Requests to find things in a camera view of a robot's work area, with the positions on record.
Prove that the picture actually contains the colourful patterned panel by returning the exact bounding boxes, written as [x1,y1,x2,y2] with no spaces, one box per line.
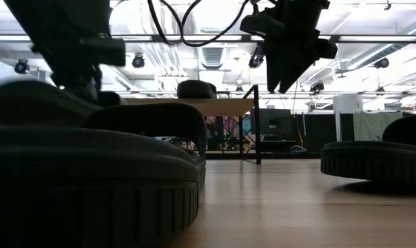
[207,116,252,152]

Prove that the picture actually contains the grey curtain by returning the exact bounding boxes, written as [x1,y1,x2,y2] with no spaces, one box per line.
[353,112,404,143]

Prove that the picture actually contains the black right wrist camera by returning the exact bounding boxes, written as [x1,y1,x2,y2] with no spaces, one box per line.
[240,13,284,39]

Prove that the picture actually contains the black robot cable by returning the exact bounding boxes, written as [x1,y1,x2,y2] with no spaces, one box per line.
[146,0,252,48]

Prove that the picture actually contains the black table edge rail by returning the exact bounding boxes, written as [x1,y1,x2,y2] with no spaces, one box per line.
[205,151,322,161]

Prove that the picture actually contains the white pillar cabinet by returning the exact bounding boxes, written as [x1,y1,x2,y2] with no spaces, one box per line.
[333,94,364,144]

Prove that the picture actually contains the black rubber slide sandal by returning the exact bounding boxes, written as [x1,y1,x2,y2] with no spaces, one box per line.
[0,102,208,248]
[176,79,218,100]
[320,113,416,189]
[0,80,122,129]

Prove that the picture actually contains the black partition panel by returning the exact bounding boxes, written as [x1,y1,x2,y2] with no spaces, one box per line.
[295,113,354,153]

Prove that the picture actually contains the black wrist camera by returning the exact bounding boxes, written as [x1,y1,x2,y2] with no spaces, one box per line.
[240,13,284,39]
[79,37,127,68]

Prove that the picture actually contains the wooden shelf board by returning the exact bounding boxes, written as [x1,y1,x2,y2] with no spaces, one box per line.
[123,98,256,117]

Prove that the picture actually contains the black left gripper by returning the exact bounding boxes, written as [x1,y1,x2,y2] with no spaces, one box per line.
[3,0,111,104]

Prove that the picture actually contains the ribbed silver ventilation duct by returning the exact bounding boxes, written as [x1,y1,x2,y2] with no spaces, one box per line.
[191,0,238,70]

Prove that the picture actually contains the overhead LED light bar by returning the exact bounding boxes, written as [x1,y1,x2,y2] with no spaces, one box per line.
[0,33,416,43]

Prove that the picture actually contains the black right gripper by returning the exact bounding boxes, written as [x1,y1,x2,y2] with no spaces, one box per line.
[264,0,338,94]

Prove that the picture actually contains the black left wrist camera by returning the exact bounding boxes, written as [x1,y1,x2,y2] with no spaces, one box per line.
[79,37,127,68]

